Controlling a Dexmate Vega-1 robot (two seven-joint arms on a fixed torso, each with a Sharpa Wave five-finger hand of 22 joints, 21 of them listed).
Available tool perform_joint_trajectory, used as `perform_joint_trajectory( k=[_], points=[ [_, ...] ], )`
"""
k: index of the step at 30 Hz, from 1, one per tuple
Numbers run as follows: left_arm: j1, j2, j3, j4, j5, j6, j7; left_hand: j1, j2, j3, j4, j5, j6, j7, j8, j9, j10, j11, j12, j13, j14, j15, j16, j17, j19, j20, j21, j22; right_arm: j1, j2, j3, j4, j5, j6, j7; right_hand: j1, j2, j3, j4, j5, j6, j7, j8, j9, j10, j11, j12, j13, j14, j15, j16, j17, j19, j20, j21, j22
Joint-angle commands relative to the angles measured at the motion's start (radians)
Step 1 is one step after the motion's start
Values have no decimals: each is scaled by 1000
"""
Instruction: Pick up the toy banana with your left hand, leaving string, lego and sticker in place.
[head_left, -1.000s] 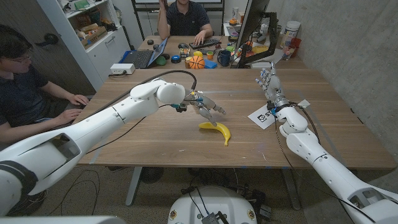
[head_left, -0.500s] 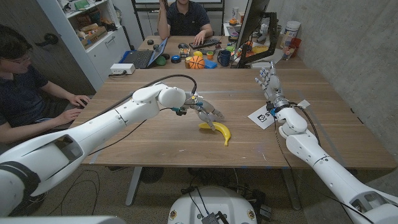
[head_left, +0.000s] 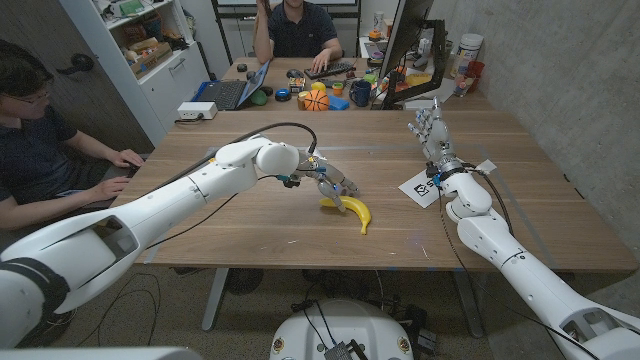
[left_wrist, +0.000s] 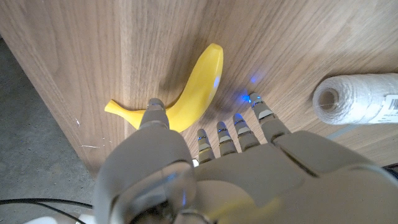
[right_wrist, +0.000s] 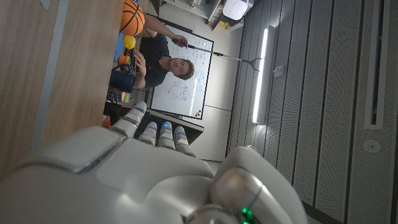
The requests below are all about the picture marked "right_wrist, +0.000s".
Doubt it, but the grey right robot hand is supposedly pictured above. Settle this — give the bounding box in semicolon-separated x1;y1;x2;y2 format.
0;101;308;224

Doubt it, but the orange toy basketball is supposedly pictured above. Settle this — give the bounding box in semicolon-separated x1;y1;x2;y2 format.
119;0;146;37

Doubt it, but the dark blue mug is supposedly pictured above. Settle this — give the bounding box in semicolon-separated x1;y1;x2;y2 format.
109;63;137;94

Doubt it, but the person in dark polo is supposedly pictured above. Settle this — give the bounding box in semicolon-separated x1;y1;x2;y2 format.
133;14;196;90

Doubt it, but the blue flat block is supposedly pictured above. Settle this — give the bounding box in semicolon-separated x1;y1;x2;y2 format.
113;30;125;63

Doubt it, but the yellow ball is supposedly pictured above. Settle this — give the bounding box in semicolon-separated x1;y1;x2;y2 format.
123;35;137;50

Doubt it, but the long grabber stick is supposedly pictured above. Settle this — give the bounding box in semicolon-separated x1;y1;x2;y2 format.
172;39;265;72

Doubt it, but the long ceiling light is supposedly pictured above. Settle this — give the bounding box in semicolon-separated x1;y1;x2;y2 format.
251;27;270;124

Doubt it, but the round white ceiling sensor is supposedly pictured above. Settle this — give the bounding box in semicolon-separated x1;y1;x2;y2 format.
363;139;382;153

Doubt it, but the whiteboard with black frame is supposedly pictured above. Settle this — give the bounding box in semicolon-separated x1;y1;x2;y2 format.
150;14;215;121

